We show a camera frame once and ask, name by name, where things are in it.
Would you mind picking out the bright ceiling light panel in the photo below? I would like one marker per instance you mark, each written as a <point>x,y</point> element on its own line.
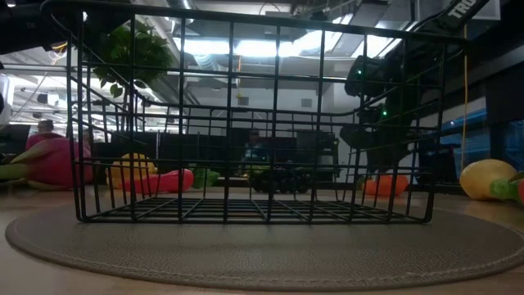
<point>254,48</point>

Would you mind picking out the orange tangerine bunch with leaves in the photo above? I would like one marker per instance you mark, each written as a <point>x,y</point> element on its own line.
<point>382,185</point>

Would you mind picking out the black monitor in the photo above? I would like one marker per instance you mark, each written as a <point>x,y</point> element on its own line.
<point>14,139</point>

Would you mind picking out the pink dragon fruit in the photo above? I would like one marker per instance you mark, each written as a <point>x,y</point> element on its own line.
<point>53,164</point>

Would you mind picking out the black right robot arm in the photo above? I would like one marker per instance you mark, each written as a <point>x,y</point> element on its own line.
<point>430,24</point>

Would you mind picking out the round grey woven placemat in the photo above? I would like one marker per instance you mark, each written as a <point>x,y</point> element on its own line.
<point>262,254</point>

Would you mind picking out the person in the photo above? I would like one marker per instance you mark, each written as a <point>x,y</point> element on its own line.
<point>45,126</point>
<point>254,147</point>

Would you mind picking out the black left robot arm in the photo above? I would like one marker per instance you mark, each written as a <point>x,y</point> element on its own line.
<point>24,28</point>

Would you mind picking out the orange carrot with green top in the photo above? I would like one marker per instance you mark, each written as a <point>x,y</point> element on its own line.
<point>168,182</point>

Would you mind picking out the green potted plant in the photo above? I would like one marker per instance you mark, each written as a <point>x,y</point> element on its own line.
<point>143,53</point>

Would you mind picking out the yellow bell pepper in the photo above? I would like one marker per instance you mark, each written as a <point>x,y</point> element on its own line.
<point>120,168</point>

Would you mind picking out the black ceiling-hung device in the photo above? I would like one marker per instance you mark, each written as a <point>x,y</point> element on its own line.
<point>59,47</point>

